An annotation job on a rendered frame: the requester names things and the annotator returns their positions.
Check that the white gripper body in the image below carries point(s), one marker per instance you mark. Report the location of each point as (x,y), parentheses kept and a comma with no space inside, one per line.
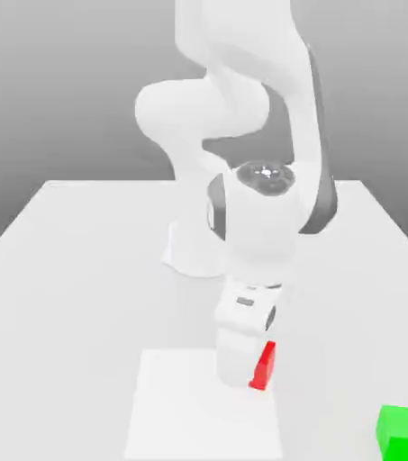
(236,356)

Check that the small red cube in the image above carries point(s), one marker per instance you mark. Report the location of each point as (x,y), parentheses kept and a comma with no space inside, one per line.
(264,371)

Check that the small green cube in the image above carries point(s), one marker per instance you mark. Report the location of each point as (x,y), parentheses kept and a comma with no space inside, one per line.
(403,434)

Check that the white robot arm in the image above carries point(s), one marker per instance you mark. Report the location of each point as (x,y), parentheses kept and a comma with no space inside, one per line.
(246,223)

